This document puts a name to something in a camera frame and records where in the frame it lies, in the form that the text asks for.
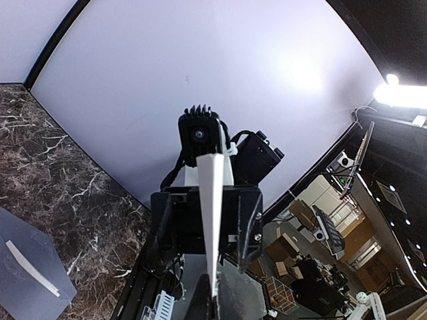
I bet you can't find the black right frame post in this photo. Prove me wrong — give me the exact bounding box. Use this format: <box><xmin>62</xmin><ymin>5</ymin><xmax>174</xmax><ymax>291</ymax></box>
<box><xmin>23</xmin><ymin>0</ymin><xmax>91</xmax><ymax>91</ymax></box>

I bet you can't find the white slotted cable duct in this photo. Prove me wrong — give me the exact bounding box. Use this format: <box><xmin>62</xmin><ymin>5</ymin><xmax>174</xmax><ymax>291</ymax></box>
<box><xmin>141</xmin><ymin>291</ymin><xmax>175</xmax><ymax>320</ymax></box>

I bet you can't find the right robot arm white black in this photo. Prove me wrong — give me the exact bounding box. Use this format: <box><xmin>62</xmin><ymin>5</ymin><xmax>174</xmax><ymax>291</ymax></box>
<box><xmin>141</xmin><ymin>131</ymin><xmax>284</xmax><ymax>274</ymax></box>

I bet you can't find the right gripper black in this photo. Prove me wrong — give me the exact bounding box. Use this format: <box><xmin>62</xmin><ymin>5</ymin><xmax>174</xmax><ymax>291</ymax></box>
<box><xmin>143</xmin><ymin>185</ymin><xmax>263</xmax><ymax>273</ymax></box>

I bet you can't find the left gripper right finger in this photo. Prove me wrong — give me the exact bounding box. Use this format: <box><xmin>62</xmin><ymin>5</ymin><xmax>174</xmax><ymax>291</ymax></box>
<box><xmin>216</xmin><ymin>271</ymin><xmax>267</xmax><ymax>320</ymax></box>

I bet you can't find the beige letter paper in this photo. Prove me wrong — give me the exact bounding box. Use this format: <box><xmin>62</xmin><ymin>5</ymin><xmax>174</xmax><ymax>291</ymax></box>
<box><xmin>5</xmin><ymin>240</ymin><xmax>60</xmax><ymax>297</ymax></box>

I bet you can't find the beige lined letter sheet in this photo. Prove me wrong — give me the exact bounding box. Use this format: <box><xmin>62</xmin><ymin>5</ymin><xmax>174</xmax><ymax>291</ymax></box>
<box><xmin>196</xmin><ymin>153</ymin><xmax>224</xmax><ymax>298</ymax></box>

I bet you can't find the grey envelope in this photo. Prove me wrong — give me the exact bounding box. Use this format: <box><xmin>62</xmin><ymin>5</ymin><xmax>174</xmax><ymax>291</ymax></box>
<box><xmin>1</xmin><ymin>209</ymin><xmax>77</xmax><ymax>319</ymax></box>

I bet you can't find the black front table rail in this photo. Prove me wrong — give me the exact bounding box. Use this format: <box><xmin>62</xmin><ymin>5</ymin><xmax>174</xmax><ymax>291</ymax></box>
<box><xmin>111</xmin><ymin>236</ymin><xmax>159</xmax><ymax>319</ymax></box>

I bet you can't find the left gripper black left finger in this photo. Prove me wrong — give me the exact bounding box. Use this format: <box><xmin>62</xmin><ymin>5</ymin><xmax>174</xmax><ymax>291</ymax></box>
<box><xmin>189</xmin><ymin>274</ymin><xmax>214</xmax><ymax>320</ymax></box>

